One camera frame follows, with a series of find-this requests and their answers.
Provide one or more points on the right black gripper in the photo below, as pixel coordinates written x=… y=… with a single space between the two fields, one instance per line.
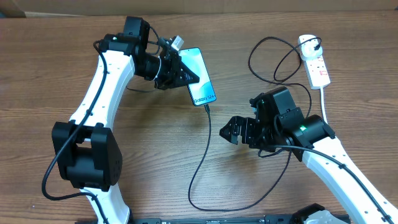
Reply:
x=236 y=126

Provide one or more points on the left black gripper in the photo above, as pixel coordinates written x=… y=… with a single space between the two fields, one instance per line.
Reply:
x=173 y=79

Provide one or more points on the Samsung Galaxy smartphone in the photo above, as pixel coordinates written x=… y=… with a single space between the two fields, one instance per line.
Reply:
x=202 y=92

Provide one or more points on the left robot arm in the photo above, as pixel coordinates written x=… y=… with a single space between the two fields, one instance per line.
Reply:
x=86 y=151

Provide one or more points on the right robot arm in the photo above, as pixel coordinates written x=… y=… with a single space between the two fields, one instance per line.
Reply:
x=279 y=123

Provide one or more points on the white charger plug adapter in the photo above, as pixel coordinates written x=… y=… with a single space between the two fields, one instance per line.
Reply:
x=310 y=47

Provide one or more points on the white power strip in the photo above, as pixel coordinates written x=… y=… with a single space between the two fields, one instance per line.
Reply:
x=317 y=73

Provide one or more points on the cardboard backdrop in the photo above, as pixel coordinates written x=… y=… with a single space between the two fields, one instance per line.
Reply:
x=22 y=8

